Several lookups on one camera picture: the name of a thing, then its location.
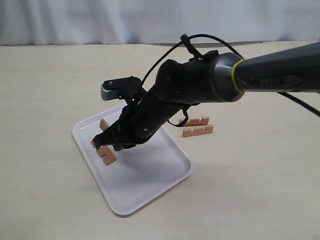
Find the yellow rubber band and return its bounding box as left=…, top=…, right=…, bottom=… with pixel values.
left=230, top=59, right=245, bottom=93

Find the black cable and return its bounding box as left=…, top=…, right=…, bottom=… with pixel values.
left=139, top=34, right=320, bottom=116

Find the white backdrop cloth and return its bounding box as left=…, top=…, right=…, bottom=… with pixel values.
left=0, top=0, right=320, bottom=45

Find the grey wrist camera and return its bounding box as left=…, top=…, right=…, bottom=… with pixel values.
left=100, top=76, right=142, bottom=101

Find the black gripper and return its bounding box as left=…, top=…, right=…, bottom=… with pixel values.
left=92, top=103, right=165, bottom=152

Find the white plastic tray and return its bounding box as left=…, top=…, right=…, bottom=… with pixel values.
left=72, top=104, right=193, bottom=217

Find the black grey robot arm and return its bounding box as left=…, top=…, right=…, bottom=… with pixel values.
left=92, top=42, right=320, bottom=151

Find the wooden notched piece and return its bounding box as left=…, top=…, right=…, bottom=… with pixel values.
left=182, top=124, right=214, bottom=138
left=99, top=118, right=109, bottom=132
left=182, top=116, right=210, bottom=127
left=90, top=141, right=117, bottom=166

